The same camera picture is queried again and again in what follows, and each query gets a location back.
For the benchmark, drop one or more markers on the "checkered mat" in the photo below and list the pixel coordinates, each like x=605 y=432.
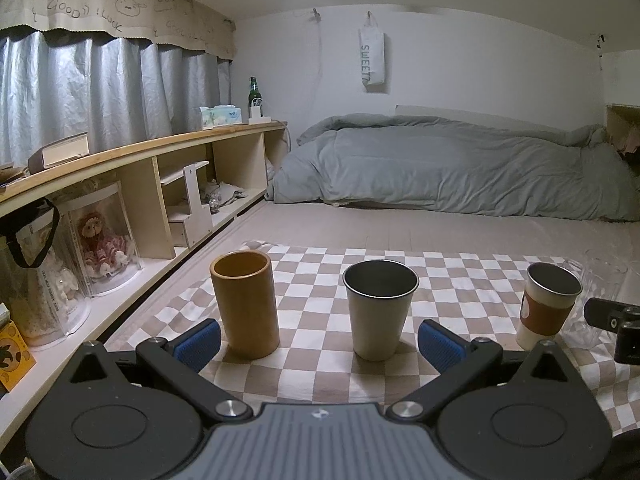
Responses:
x=310 y=310

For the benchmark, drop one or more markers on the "white bottle holder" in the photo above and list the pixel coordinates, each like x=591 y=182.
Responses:
x=260 y=119

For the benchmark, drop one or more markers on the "grey curtain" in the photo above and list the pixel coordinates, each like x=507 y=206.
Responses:
x=100 y=95

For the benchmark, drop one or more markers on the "thick book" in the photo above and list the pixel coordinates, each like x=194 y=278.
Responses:
x=60 y=151

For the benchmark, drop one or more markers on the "grey duvet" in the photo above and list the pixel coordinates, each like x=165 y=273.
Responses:
x=450 y=165

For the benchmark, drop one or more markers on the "wooden shelf unit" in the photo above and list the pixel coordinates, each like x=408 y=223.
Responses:
x=140 y=185

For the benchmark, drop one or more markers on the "white metal cup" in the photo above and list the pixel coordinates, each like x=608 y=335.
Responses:
x=377 y=320

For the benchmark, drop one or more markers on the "small wooden stand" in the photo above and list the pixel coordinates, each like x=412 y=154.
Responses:
x=192 y=210

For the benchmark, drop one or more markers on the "green glass bottle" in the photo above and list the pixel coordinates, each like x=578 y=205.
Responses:
x=255 y=94

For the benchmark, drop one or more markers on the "printed beige valance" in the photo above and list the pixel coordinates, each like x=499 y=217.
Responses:
x=110 y=5

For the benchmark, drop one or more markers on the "beige bed sheet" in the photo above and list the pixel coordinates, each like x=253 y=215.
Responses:
x=400 y=227

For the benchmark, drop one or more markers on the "yellow box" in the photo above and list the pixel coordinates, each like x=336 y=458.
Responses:
x=15 y=357

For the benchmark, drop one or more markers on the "cup with brown sleeve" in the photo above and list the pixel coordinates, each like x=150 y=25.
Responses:
x=542 y=312

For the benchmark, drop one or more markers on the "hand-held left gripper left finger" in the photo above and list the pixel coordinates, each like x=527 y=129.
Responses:
x=197 y=342

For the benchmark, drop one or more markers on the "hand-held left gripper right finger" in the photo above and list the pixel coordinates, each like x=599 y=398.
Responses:
x=440 y=345

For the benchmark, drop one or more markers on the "wall hook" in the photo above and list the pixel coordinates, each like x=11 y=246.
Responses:
x=316 y=14

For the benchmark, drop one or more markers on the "tissue box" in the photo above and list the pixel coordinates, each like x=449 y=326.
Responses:
x=220 y=116

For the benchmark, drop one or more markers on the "clear plastic cup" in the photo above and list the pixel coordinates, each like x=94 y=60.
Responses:
x=597 y=280

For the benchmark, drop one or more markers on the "doll in clear case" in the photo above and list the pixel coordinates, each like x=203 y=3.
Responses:
x=102 y=242

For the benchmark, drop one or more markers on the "brown cardboard box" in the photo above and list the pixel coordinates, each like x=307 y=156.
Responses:
x=622 y=130

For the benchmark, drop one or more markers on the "bamboo cup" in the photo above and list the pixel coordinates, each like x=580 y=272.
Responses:
x=245 y=305

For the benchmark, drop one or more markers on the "grey cloth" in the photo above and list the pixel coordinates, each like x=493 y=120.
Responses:
x=225 y=195

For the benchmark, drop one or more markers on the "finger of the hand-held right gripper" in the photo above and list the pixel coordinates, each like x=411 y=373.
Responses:
x=602 y=312

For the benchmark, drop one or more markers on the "white hanging bag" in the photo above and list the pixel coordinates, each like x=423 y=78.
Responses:
x=372 y=57

